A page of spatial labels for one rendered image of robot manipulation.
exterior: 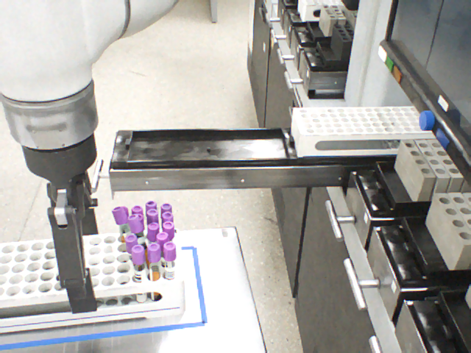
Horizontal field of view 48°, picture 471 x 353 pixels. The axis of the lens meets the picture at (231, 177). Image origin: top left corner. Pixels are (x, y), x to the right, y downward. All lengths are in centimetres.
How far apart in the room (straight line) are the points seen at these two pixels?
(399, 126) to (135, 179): 50
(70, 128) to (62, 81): 5
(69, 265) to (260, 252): 141
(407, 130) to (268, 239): 107
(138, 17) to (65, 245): 25
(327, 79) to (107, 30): 90
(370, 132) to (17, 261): 65
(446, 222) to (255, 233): 128
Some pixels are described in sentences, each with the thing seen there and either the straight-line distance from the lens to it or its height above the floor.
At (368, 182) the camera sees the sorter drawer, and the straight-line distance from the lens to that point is 96.
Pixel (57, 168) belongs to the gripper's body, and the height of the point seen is 106.
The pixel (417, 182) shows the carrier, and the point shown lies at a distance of 91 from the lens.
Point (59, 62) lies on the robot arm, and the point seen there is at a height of 117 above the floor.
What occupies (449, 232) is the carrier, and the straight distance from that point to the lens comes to 82.
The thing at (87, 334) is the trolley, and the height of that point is 82.
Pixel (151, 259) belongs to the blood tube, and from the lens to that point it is 64.
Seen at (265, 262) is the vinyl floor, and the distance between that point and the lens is 193.
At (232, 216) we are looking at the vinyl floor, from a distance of 211.
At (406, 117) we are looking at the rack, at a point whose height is 86.
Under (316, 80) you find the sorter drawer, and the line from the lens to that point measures 137.
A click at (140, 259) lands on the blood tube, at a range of 64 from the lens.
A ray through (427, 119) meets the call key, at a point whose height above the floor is 99.
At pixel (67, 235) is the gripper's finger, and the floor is 99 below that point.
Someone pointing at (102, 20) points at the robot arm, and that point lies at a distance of 53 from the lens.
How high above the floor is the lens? 137
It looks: 36 degrees down
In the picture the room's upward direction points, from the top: 1 degrees clockwise
